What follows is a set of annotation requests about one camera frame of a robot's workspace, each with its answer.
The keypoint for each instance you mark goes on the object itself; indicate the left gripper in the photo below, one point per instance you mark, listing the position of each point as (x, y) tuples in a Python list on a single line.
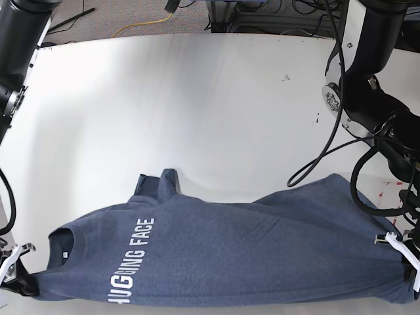
[(380, 238)]

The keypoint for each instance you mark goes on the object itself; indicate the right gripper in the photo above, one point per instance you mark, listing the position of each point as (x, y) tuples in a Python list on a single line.
[(14, 275)]

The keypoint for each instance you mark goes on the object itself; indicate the blue T-shirt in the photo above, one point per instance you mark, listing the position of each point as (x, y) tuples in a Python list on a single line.
[(162, 248)]

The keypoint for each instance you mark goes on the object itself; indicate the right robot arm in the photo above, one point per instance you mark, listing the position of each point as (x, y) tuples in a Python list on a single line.
[(24, 25)]

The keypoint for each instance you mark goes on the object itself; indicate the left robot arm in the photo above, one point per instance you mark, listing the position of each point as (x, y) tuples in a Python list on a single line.
[(365, 36)]

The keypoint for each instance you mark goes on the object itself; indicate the red tape rectangle marking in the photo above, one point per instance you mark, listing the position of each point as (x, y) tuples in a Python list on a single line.
[(388, 196)]

